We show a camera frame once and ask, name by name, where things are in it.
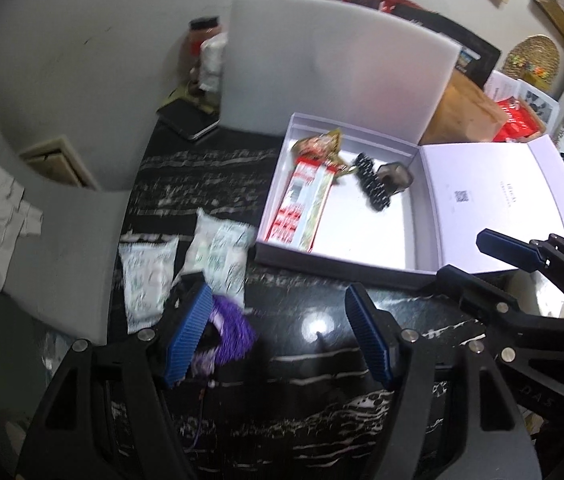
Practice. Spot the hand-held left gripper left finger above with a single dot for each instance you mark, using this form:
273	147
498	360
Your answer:
187	332

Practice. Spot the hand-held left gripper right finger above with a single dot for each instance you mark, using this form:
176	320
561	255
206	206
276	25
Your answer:
369	335

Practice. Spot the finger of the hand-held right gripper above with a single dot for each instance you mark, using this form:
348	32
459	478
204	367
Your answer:
481	300
509	250

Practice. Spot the purple tassel pouch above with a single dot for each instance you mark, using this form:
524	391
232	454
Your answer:
232	330

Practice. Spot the white green printed packet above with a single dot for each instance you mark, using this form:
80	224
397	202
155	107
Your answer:
217	255
144	285

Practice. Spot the white gift box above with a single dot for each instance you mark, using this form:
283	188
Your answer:
361	220

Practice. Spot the red white snack packet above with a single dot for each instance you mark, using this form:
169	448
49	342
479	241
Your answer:
302	205

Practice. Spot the black hair claw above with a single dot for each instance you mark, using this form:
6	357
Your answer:
371	180

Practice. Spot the gold red snack packet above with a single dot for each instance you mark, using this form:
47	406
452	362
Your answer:
314	146

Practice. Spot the white plastic bag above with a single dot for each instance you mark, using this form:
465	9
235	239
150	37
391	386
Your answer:
536	295

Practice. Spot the large red packet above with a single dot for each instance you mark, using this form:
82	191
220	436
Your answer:
516	120

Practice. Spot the brown paper bag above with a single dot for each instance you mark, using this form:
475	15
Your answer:
466	110

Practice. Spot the white paper leaflet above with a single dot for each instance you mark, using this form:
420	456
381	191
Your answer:
536	100

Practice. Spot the wicker basket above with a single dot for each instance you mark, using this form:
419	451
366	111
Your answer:
531	55

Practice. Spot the black package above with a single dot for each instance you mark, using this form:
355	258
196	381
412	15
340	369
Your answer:
476	50

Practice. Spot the black smartphone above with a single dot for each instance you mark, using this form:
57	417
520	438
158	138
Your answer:
187	120

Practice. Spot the white foam board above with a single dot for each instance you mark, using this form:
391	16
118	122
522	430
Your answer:
332	60

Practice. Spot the small red packet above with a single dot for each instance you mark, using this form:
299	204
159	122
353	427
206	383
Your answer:
404	4

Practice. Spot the white plastic wrapped bundle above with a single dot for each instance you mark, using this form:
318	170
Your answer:
212	60

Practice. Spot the brown lidded jar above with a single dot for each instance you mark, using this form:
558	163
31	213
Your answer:
202	35

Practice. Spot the beige wooden frame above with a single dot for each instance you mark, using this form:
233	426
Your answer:
62	160

